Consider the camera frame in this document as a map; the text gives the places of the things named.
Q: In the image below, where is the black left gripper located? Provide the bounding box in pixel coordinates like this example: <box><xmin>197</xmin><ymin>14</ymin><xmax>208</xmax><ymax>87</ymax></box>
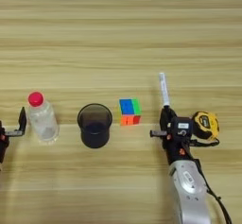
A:
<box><xmin>0</xmin><ymin>106</ymin><xmax>28</xmax><ymax>164</ymax></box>

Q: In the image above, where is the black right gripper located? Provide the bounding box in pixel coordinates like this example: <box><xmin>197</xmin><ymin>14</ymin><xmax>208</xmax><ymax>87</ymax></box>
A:
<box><xmin>149</xmin><ymin>106</ymin><xmax>194</xmax><ymax>166</ymax></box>

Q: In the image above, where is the clear bottle with red cap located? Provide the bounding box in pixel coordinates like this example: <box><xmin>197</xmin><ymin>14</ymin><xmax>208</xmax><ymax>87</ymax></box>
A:
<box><xmin>26</xmin><ymin>91</ymin><xmax>61</xmax><ymax>146</ymax></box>

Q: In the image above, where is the white marker with black cap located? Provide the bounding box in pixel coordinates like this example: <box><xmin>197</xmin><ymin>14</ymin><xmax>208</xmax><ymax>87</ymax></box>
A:
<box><xmin>159</xmin><ymin>72</ymin><xmax>171</xmax><ymax>108</ymax></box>

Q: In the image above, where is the yellow tape measure with strap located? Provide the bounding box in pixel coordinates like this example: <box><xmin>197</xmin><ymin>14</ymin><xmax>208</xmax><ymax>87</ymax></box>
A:
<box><xmin>188</xmin><ymin>111</ymin><xmax>220</xmax><ymax>147</ymax></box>

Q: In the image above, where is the black mesh pen cup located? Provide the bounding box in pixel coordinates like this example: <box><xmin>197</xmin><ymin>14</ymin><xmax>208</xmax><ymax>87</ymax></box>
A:
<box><xmin>77</xmin><ymin>103</ymin><xmax>113</xmax><ymax>149</ymax></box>

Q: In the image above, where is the right gripper labelled black box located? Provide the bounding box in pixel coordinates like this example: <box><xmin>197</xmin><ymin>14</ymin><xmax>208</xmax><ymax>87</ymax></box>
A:
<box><xmin>171</xmin><ymin>117</ymin><xmax>194</xmax><ymax>138</ymax></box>

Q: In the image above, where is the multicoloured puzzle cube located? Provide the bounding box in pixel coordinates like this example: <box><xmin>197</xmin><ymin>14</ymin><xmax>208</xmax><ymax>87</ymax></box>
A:
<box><xmin>118</xmin><ymin>97</ymin><xmax>142</xmax><ymax>127</ymax></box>

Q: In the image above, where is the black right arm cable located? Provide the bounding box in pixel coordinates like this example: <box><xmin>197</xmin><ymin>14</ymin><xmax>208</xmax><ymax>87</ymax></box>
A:
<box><xmin>192</xmin><ymin>158</ymin><xmax>233</xmax><ymax>224</ymax></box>

